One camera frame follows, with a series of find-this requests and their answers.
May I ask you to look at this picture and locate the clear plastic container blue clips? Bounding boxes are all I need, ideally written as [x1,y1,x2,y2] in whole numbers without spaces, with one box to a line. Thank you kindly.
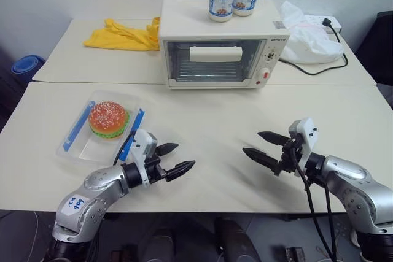
[55,90,146,166]

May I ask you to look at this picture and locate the white plastic bag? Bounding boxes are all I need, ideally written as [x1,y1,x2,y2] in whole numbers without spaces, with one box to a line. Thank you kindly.
[278,0,344,65]

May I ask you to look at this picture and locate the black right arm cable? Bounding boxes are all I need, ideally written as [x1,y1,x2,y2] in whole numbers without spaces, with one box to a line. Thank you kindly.
[290,147,339,262]

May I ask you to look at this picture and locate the yellow cloth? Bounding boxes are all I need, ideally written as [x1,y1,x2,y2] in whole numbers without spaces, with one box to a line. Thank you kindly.
[83,16,161,52]

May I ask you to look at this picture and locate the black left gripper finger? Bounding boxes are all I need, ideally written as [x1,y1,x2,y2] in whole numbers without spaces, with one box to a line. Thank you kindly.
[155,142,180,156]
[165,160,197,182]

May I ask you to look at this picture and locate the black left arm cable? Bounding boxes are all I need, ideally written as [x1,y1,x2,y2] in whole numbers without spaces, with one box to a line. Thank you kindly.
[112,130,138,166]

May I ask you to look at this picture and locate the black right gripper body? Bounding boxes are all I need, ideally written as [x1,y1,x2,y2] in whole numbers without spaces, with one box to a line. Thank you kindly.
[274,137,305,177]

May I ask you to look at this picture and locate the white power strip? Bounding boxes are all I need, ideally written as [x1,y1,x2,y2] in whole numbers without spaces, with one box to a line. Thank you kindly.
[303,13,342,33]

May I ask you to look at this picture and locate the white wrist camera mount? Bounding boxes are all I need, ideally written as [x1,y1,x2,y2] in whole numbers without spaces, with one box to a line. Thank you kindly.
[287,117,319,177]
[130,129,159,189]

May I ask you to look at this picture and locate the black power cable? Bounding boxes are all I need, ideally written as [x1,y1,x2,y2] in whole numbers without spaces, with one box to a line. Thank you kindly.
[278,18,349,76]

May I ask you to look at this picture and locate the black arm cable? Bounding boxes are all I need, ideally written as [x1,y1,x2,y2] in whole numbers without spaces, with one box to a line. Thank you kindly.
[290,147,339,262]
[112,130,138,166]

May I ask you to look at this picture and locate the cream toaster oven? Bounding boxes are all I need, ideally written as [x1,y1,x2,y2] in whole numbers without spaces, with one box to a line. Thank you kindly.
[158,0,291,91]

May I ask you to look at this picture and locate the blue round stool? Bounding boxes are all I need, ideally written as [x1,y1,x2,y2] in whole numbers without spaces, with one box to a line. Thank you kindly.
[11,55,47,75]

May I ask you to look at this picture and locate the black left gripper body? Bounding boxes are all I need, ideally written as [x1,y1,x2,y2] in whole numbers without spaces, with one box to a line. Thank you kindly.
[144,149,169,185]

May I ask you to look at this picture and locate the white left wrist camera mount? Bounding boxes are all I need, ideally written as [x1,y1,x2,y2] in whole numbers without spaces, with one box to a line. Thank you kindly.
[130,129,159,189]

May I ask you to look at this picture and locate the toy hamburger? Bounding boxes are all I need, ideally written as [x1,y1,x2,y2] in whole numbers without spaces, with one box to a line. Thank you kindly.
[88,101,131,141]

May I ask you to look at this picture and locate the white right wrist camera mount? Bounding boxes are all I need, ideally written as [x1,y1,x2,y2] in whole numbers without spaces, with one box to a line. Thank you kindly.
[287,117,319,177]

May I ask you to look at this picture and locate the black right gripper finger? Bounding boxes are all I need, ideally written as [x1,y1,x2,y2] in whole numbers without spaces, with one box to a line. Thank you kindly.
[257,131,290,147]
[242,147,281,172]

